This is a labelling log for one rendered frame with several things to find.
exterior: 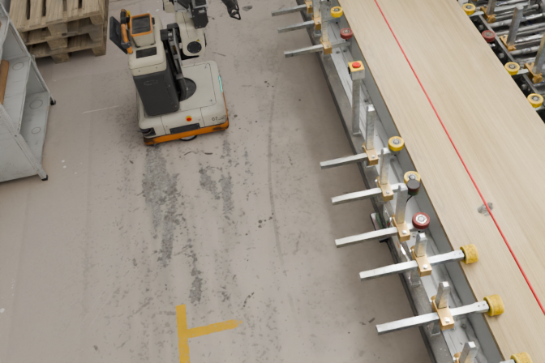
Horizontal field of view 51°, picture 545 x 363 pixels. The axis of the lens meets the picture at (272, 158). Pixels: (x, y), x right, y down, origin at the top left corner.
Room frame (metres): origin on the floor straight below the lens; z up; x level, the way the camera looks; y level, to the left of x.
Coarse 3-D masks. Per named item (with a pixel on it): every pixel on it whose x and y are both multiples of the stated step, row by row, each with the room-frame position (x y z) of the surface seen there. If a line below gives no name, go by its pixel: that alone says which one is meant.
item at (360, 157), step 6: (378, 150) 1.99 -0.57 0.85; (390, 150) 1.98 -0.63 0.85; (348, 156) 1.98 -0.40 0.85; (354, 156) 1.97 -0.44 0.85; (360, 156) 1.97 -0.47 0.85; (366, 156) 1.96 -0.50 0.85; (378, 156) 1.96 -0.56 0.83; (324, 162) 1.97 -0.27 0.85; (330, 162) 1.96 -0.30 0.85; (336, 162) 1.95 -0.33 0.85; (342, 162) 1.95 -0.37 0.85; (348, 162) 1.95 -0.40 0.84; (354, 162) 1.95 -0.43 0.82; (324, 168) 1.94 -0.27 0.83
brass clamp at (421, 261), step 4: (412, 248) 1.30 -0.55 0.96; (412, 252) 1.28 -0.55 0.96; (412, 256) 1.27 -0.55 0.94; (416, 256) 1.25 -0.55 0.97; (420, 256) 1.25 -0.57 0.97; (424, 256) 1.24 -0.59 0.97; (416, 260) 1.23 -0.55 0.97; (420, 260) 1.23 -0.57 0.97; (424, 260) 1.22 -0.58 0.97; (420, 264) 1.21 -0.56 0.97; (424, 264) 1.21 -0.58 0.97; (428, 264) 1.20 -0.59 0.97; (420, 268) 1.19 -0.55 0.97; (428, 268) 1.18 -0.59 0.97; (420, 272) 1.18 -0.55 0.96; (424, 272) 1.18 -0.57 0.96; (428, 272) 1.18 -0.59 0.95; (420, 276) 1.17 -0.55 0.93
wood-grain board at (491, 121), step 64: (384, 0) 3.26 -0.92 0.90; (448, 0) 3.14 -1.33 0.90; (384, 64) 2.61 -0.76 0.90; (448, 64) 2.52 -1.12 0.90; (448, 128) 2.02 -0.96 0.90; (512, 128) 1.95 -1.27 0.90; (448, 192) 1.61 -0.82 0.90; (512, 192) 1.55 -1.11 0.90; (512, 256) 1.21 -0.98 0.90; (512, 320) 0.93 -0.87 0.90
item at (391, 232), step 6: (390, 228) 1.48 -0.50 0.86; (396, 228) 1.48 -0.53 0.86; (408, 228) 1.47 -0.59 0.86; (414, 228) 1.46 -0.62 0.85; (360, 234) 1.48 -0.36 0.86; (366, 234) 1.47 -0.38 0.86; (372, 234) 1.47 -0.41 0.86; (378, 234) 1.46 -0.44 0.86; (384, 234) 1.46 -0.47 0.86; (390, 234) 1.46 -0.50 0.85; (396, 234) 1.46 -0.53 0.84; (336, 240) 1.47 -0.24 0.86; (342, 240) 1.46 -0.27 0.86; (348, 240) 1.46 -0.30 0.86; (354, 240) 1.45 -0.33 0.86; (360, 240) 1.45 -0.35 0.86; (366, 240) 1.45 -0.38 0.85; (372, 240) 1.45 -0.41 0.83; (342, 246) 1.44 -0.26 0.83
